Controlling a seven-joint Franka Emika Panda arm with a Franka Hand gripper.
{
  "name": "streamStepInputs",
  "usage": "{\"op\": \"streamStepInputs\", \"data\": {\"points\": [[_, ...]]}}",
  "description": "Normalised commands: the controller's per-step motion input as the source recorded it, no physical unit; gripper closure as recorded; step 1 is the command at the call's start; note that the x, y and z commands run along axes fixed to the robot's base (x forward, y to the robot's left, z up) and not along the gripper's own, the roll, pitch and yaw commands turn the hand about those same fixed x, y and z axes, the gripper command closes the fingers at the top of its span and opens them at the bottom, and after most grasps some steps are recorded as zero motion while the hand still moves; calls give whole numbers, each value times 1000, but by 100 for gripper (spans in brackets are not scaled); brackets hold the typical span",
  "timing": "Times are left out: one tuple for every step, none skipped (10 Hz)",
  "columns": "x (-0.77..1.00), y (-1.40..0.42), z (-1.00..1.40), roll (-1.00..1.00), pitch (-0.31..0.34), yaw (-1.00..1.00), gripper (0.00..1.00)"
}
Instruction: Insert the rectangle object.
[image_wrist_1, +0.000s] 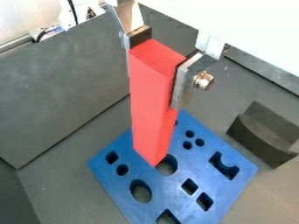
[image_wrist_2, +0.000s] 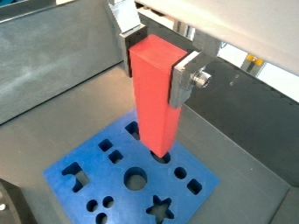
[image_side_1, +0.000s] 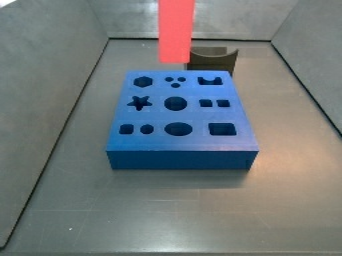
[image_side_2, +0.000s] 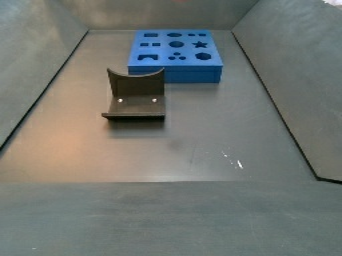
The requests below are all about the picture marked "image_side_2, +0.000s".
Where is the black curved holder bracket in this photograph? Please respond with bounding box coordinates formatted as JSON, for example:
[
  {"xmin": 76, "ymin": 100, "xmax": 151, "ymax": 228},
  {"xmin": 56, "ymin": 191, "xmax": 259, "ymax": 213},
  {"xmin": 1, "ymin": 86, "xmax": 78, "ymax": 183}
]
[{"xmin": 102, "ymin": 69, "xmax": 166, "ymax": 120}]

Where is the blue shape sorter box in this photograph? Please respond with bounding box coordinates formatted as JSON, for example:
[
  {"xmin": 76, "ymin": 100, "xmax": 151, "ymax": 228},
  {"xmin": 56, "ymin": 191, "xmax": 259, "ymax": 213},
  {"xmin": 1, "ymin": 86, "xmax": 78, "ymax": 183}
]
[{"xmin": 127, "ymin": 29, "xmax": 223, "ymax": 83}]

